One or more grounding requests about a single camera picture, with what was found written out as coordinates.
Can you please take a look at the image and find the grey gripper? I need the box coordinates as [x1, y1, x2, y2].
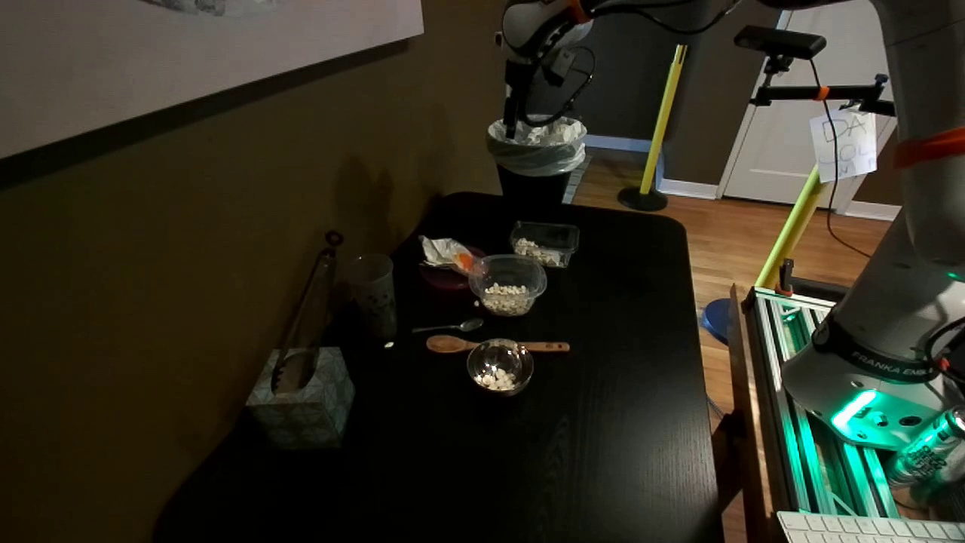
[502, 21, 590, 135]

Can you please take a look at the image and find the black bin with white liner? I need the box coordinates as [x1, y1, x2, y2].
[487, 119, 589, 215]

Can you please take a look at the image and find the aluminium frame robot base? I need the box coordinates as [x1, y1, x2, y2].
[742, 290, 965, 521]

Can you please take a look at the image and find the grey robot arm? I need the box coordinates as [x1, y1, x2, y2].
[780, 0, 965, 450]

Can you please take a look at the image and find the square plastic container with pieces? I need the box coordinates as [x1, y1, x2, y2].
[511, 220, 579, 270]

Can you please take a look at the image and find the oval plastic container with pieces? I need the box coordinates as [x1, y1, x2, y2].
[467, 254, 549, 316]

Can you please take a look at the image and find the white door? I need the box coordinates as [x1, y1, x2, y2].
[724, 0, 891, 204]

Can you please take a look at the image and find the red small dish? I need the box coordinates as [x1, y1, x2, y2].
[419, 263, 467, 294]

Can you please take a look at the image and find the dark rod in holder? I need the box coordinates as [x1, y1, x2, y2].
[273, 231, 343, 394]

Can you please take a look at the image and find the metal spoon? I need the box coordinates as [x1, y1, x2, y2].
[412, 316, 487, 336]

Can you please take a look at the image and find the dark drinking glass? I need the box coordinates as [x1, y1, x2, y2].
[341, 254, 398, 341]

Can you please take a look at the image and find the yellow foam pole near base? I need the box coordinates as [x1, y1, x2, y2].
[755, 166, 823, 290]

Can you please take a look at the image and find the white paper tag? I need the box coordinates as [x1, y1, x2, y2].
[808, 113, 877, 183]

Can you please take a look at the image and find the wooden spoon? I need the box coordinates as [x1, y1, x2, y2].
[426, 336, 574, 353]

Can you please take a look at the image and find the blue round object on floor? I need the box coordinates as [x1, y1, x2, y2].
[701, 300, 738, 345]

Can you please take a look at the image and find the round glass bowl with pieces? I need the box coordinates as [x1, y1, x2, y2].
[465, 348, 533, 397]

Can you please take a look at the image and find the marble block holder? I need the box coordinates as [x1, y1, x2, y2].
[244, 348, 356, 450]

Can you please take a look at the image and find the white keyboard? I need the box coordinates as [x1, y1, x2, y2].
[777, 510, 965, 543]

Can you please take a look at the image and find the black camera on stand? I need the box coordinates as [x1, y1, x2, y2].
[733, 25, 898, 119]

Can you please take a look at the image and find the white framed wall picture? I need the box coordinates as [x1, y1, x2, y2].
[0, 0, 426, 156]

